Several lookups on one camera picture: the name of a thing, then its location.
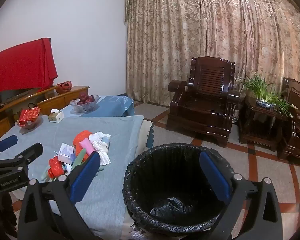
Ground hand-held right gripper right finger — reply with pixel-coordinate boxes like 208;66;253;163
199;151;283;240

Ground red cloth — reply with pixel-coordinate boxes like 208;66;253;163
0;38;58;127

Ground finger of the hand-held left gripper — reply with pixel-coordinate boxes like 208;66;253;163
0;134;18;161
0;142;44;174

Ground floral beige curtain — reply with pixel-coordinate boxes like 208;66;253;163
124;0;300;122

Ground crumpled white tissue paper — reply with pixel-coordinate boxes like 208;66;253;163
88;131;111;166

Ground dark wooden side table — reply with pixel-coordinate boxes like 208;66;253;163
237;96;291;152

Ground person's left hand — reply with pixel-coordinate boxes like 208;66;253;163
0;192;17;238

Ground black television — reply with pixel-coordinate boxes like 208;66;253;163
0;87;38;110

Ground white tissue box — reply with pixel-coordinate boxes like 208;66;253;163
48;109;65;123

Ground dark wooden armchair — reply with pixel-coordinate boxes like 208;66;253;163
277;77;300;167
165;56;241;148

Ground red crumpled wrapper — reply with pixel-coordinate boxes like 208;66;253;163
48;156;66;178

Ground green plant in porcelain pot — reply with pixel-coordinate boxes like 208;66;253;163
236;72;297;118

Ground pale green plastic strip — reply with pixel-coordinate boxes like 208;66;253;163
71;148;87;168

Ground wooden television cabinet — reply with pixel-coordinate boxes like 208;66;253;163
0;85;90;142

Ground orange foam net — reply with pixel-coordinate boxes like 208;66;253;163
73;130;97;162

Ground glass fruit bowl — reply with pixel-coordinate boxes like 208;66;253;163
70;94;101;114

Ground white paper leaflet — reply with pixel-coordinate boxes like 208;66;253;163
54;143;74;165

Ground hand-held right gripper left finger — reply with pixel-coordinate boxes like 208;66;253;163
17;151;102;240

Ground grey-blue table cloth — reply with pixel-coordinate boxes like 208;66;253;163
0;115;144;239

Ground black lined trash bin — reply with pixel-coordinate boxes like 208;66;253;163
122;143;237;236

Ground small glass dish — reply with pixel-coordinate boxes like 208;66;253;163
17;113;44;130

